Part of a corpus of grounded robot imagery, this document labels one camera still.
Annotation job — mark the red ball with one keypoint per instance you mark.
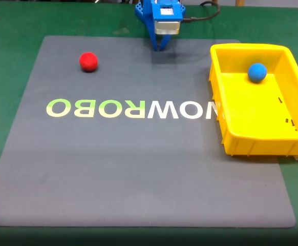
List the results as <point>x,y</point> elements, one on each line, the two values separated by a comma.
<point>88,61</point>

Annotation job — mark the blue ball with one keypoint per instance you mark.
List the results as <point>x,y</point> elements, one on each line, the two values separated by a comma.
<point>257,72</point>

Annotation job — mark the yellow plastic bin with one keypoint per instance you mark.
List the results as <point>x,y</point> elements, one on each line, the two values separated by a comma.
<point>256,107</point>

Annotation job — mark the wooden leg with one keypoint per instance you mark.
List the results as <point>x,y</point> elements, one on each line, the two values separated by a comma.
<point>238,2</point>

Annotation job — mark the grey mat with lettering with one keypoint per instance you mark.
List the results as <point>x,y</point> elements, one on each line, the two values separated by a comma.
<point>128,159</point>

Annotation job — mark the silver camera box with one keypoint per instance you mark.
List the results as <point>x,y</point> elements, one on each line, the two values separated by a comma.
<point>167,27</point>

